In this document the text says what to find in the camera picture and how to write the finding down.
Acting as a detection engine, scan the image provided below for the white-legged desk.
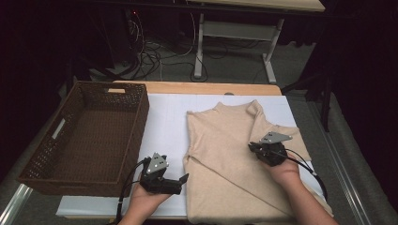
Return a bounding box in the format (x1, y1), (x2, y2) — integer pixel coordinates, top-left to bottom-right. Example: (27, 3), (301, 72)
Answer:
(187, 0), (327, 84)

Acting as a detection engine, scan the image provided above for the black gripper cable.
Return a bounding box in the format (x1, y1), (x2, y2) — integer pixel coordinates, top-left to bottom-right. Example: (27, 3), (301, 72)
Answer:
(275, 148), (329, 201)
(115, 157), (151, 224)

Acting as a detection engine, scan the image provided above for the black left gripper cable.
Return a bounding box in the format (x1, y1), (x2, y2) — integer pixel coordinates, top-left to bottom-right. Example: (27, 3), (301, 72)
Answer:
(115, 157), (151, 224)

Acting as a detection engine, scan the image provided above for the long aluminium rail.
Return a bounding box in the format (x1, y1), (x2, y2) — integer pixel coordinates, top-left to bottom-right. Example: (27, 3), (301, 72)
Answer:
(308, 99), (372, 225)

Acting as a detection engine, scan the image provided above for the person's left hand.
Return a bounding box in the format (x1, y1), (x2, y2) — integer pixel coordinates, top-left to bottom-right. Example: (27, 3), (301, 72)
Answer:
(128, 183), (173, 218)

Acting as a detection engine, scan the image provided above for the white table cover sheet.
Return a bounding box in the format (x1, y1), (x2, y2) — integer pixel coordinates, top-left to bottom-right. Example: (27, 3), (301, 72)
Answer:
(55, 93), (331, 218)

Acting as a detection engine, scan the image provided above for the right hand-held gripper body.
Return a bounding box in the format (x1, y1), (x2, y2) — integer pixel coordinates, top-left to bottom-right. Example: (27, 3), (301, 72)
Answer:
(256, 130), (294, 168)

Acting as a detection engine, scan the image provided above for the person's right hand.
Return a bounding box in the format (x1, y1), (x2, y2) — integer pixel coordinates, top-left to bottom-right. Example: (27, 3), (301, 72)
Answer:
(265, 157), (302, 188)

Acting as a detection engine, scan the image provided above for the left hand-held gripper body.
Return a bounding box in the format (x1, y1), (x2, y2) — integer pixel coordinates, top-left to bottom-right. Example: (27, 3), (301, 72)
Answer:
(139, 152), (184, 195)

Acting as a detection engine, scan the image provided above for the tangle of floor cables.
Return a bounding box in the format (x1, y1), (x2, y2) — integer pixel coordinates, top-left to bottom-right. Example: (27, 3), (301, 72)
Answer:
(126, 8), (209, 83)

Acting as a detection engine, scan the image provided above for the short aluminium rail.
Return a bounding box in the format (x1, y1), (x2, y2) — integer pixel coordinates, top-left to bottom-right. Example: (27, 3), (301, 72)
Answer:
(0, 183), (34, 225)

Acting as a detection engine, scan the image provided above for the beige sweater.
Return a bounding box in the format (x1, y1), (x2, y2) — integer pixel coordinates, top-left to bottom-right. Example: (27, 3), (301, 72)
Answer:
(182, 99), (334, 225)

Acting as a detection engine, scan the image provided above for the brown woven basket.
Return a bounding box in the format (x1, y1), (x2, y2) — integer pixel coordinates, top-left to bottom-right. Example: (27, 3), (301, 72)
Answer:
(17, 80), (150, 199)

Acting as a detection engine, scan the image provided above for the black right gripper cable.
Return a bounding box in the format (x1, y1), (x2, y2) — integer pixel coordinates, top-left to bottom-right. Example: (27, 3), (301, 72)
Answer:
(275, 148), (329, 201)

